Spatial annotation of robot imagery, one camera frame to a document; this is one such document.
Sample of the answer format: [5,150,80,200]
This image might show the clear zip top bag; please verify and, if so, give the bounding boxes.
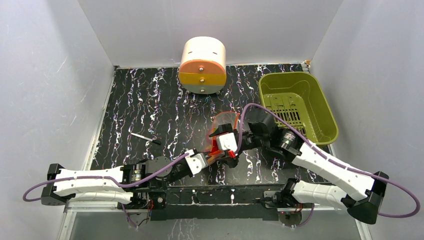
[206,111,240,166]

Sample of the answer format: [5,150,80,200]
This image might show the olive green plastic basket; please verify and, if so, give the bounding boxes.
[258,72,339,146]

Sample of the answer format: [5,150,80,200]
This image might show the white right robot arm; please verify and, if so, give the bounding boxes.
[209,110,389,225]

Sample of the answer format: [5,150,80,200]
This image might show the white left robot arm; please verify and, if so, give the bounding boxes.
[40,156,202,208]

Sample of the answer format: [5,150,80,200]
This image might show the black white marker pen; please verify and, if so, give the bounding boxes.
[130,132,162,146]

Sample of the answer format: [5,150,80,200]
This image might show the round pastel drawer cabinet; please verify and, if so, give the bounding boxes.
[178,36,227,95]

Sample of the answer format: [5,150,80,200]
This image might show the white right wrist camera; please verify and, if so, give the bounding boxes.
[216,132,238,158]

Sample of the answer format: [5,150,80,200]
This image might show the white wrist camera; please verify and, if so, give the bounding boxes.
[216,132,238,158]
[184,149,209,175]

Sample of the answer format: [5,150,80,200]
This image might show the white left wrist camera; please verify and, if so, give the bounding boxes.
[184,149,209,175]

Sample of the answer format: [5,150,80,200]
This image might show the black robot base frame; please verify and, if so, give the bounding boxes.
[117,184,303,225]

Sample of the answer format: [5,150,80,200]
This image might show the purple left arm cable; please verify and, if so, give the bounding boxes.
[22,150,195,203]

